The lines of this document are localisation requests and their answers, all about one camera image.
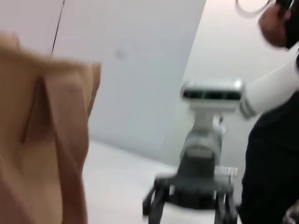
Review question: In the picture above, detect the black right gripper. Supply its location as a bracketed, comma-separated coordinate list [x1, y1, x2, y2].
[142, 153, 241, 224]

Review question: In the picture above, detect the khaki canvas food bag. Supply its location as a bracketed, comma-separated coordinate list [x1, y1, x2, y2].
[0, 30, 102, 224]

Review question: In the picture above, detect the person forearm in white sleeve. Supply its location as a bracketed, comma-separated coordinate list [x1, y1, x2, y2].
[240, 48, 299, 120]

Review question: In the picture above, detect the person head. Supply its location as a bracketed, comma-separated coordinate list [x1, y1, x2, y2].
[257, 0, 299, 50]

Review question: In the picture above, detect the ribbed right wrist camera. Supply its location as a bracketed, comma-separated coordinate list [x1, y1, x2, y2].
[216, 165, 239, 182]

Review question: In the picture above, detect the white robot head with camera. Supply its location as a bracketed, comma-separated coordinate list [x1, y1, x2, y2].
[179, 78, 246, 131]

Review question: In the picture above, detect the thin grey looped cable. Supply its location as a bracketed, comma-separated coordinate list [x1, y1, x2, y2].
[235, 0, 277, 17]

